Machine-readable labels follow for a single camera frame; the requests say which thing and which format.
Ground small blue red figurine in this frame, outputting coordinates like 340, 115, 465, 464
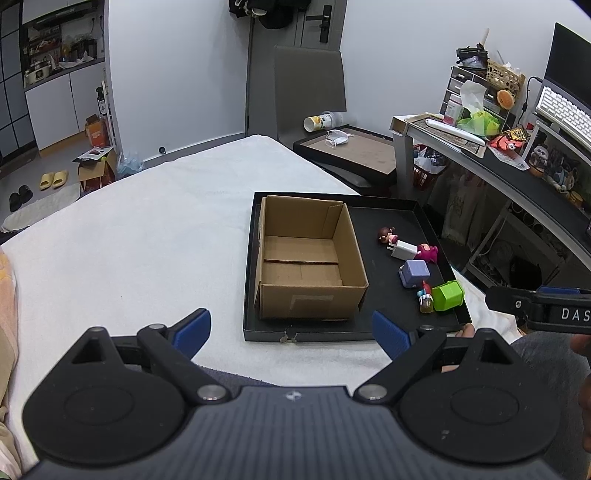
417, 281, 435, 314

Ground black slippers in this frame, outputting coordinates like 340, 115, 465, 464
9, 185, 33, 213

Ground red snack packet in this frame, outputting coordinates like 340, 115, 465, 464
488, 127, 530, 153

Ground white keyboard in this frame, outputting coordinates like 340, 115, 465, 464
535, 86, 591, 148

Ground white charger block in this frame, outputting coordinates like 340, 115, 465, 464
387, 240, 419, 261

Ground paper cup stack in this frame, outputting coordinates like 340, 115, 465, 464
303, 111, 355, 133

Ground pink jar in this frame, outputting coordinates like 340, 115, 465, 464
444, 100, 464, 125

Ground black tray with cardboard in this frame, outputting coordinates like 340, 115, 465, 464
294, 126, 397, 197

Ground yellow slipper left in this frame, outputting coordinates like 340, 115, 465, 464
39, 172, 54, 191

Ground yellow slipper right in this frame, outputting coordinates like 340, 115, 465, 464
52, 170, 68, 189

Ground woven basket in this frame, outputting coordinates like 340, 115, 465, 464
486, 59, 526, 99

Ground green tissue pack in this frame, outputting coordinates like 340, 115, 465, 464
457, 80, 501, 137

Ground purple cube toy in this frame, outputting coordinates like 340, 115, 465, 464
399, 259, 431, 288

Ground brown-haired doll figurine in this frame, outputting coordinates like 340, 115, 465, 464
378, 227, 399, 246

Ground yellow slipper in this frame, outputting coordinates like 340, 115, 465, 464
52, 170, 68, 189
39, 172, 54, 191

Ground grey desk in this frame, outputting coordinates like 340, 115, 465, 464
391, 113, 590, 267

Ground black monitor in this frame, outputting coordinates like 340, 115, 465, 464
544, 23, 591, 107

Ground grey door with handle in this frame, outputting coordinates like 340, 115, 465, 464
245, 1, 348, 147

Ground white kitchen cabinet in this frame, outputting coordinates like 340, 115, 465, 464
22, 0, 106, 149

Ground orange box on floor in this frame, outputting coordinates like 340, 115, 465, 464
85, 114, 110, 148

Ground person's right hand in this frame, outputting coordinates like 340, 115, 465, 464
571, 335, 591, 453

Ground grey chair back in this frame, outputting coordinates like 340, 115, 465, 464
273, 46, 346, 148

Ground white face mask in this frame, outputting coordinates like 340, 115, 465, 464
325, 129, 353, 149

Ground magenta dragon fruit toy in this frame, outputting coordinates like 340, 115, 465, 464
415, 243, 439, 264

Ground green cube toy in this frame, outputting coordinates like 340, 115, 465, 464
432, 280, 465, 312

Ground grey drawer organizer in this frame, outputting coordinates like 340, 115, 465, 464
440, 66, 510, 124

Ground cardboard box on floor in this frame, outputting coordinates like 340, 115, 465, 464
73, 147, 117, 193

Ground black shallow tray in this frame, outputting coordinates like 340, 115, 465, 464
242, 192, 470, 343

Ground brown cardboard box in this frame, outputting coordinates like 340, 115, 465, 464
256, 195, 369, 321

